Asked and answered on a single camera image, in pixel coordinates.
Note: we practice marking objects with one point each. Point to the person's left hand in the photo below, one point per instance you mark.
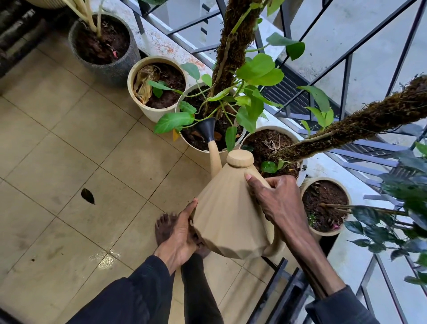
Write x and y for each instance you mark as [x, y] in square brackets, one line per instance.
[175, 240]

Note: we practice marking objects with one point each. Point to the person's right hand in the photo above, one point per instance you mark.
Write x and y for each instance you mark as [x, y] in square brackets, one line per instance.
[283, 203]

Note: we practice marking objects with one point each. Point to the person's left thumb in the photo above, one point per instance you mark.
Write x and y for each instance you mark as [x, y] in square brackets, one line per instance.
[190, 210]

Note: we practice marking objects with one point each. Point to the person's right thumb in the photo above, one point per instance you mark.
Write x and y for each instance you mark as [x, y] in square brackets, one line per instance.
[254, 185]

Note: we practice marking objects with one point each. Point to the beige watering can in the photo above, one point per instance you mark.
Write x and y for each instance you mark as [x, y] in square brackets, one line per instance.
[230, 213]

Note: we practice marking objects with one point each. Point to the person's right forearm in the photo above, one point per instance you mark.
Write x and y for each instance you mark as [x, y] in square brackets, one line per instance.
[320, 270]

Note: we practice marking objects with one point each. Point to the person's bare foot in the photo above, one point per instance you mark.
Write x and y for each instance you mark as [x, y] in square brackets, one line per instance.
[165, 228]

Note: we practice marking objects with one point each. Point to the cream pot with leaning pole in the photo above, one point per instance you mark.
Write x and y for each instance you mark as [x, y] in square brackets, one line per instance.
[263, 143]

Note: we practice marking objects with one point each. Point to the cream pot with dark shrub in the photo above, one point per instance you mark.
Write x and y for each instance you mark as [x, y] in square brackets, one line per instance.
[325, 203]

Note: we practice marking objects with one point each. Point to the cream pot with pothos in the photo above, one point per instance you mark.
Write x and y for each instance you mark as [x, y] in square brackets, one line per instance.
[196, 137]

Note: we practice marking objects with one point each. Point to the person's leg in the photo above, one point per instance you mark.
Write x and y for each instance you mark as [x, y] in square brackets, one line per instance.
[200, 293]

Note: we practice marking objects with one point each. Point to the fallen dark leaf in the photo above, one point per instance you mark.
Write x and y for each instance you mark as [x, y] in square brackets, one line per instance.
[87, 196]

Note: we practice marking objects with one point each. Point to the black metal stand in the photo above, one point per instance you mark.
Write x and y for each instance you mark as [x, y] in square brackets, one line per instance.
[280, 293]

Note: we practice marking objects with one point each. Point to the green pothos plant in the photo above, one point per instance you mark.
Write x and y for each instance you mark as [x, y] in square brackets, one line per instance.
[257, 70]

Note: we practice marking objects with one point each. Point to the leaning moss pole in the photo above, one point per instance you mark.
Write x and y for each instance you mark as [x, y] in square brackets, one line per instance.
[360, 122]

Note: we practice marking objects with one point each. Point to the cream pot with dry leaf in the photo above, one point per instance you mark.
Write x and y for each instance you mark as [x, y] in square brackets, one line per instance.
[160, 90]

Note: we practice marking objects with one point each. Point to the dry yellow leaf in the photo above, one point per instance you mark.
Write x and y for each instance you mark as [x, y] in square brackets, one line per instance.
[144, 83]

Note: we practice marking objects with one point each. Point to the upright moss pole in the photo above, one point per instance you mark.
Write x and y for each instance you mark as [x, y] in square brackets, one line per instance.
[235, 43]

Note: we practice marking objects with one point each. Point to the dark-leaved shrub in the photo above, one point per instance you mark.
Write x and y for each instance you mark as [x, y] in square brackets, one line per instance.
[400, 200]

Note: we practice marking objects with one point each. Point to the black metal railing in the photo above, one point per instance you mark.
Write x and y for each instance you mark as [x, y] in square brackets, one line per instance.
[347, 70]

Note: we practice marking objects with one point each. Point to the grey textured plant pot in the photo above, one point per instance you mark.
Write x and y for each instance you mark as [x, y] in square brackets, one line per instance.
[103, 50]

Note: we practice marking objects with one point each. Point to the pale plant stems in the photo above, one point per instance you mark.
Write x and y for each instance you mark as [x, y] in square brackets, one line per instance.
[88, 16]

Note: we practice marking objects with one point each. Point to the cream ribbed pot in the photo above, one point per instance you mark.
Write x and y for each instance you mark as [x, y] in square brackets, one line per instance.
[46, 2]

